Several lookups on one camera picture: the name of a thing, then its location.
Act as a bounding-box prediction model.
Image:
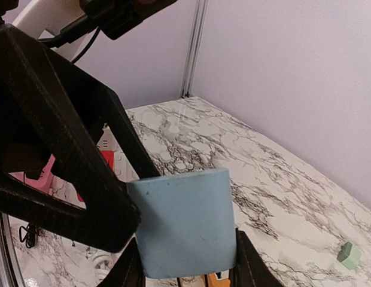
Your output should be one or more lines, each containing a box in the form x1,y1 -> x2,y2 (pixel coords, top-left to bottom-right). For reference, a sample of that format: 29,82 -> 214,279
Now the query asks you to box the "red cube socket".
72,150 -> 114,208

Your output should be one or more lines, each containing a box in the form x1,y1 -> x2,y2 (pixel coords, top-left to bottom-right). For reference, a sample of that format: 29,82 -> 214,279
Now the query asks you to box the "left aluminium frame post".
180,0 -> 209,98

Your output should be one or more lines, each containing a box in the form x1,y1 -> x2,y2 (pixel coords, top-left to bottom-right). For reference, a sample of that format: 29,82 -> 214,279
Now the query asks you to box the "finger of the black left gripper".
0,25 -> 159,252

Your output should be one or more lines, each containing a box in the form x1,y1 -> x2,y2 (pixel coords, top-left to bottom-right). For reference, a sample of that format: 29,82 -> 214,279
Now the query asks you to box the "white multicolour power strip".
97,124 -> 138,182

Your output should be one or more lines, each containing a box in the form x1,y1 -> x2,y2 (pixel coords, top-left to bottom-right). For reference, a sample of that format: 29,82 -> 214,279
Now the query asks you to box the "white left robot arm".
0,1 -> 170,254

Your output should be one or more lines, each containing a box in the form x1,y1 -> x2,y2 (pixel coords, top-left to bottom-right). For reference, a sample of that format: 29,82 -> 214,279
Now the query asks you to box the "orange power strip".
176,271 -> 231,287

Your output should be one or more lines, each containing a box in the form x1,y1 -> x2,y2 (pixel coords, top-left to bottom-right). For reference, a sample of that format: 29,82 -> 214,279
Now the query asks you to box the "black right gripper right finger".
230,228 -> 282,287

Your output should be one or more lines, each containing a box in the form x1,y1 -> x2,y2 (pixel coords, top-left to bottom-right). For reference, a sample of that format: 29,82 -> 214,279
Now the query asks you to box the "green plug adapter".
337,242 -> 361,270

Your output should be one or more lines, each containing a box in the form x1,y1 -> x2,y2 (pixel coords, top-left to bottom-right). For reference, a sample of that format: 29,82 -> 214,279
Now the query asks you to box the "aluminium front rail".
0,213 -> 25,287

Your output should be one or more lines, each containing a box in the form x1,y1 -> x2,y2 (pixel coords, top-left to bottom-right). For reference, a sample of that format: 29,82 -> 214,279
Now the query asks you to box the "light blue plug adapter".
127,169 -> 236,279

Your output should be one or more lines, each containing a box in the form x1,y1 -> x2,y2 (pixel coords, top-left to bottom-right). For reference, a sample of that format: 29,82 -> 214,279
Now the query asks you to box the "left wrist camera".
61,0 -> 177,41

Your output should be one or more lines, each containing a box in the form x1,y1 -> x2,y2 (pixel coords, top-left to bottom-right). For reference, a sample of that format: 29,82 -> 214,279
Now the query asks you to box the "black power adapter with cable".
19,171 -> 41,249

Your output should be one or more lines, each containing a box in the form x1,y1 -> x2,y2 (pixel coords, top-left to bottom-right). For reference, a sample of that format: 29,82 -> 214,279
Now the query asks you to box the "pink triangular power strip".
10,155 -> 55,195

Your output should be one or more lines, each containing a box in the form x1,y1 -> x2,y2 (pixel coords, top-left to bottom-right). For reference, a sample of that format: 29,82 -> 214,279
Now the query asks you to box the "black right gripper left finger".
98,237 -> 144,287

